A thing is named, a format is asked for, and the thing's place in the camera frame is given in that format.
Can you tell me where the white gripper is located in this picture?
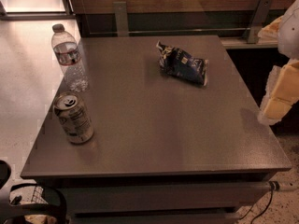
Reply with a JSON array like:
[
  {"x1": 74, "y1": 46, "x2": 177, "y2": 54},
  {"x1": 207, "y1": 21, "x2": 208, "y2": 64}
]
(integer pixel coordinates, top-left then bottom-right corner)
[{"x1": 257, "y1": 61, "x2": 299, "y2": 127}]

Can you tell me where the blue chip bag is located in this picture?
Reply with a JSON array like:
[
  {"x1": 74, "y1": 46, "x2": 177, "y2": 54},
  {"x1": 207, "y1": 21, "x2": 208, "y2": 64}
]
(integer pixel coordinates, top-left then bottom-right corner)
[{"x1": 156, "y1": 41, "x2": 209, "y2": 86}]

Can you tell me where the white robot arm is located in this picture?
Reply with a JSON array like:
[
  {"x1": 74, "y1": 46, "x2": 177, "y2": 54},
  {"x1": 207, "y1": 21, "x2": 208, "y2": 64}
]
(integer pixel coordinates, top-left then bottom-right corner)
[{"x1": 258, "y1": 0, "x2": 299, "y2": 125}]

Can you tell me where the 7up soda can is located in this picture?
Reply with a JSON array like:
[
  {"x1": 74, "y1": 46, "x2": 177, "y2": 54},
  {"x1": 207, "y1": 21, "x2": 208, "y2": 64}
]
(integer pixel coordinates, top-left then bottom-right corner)
[{"x1": 53, "y1": 91, "x2": 94, "y2": 144}]

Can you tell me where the grey metal table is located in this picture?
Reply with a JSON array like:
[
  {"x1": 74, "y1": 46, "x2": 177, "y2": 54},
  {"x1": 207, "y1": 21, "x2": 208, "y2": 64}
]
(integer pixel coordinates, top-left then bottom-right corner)
[{"x1": 21, "y1": 35, "x2": 291, "y2": 224}]

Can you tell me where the clear plastic water bottle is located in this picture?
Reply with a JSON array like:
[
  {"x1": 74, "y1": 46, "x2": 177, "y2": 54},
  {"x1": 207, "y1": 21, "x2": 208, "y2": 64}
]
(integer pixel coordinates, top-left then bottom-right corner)
[{"x1": 51, "y1": 23, "x2": 89, "y2": 92}]

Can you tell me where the right grey wall bracket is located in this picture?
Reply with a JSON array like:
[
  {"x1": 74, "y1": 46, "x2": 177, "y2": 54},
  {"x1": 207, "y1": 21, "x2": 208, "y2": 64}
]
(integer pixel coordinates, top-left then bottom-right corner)
[{"x1": 246, "y1": 0, "x2": 273, "y2": 44}]

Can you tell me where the grey wall bracket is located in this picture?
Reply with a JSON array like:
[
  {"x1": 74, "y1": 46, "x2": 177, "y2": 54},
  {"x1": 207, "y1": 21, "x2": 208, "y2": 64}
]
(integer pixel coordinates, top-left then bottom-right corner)
[
  {"x1": 246, "y1": 0, "x2": 273, "y2": 44},
  {"x1": 113, "y1": 1, "x2": 129, "y2": 37}
]

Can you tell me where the left grey wall bracket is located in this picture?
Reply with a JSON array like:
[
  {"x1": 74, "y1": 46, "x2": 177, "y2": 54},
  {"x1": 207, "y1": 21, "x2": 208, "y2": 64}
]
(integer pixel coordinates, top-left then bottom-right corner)
[{"x1": 113, "y1": 1, "x2": 129, "y2": 37}]

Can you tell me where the window frame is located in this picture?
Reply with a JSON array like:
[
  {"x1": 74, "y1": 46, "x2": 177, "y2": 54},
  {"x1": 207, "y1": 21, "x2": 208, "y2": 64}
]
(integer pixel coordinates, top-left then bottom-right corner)
[{"x1": 0, "y1": 0, "x2": 74, "y2": 21}]

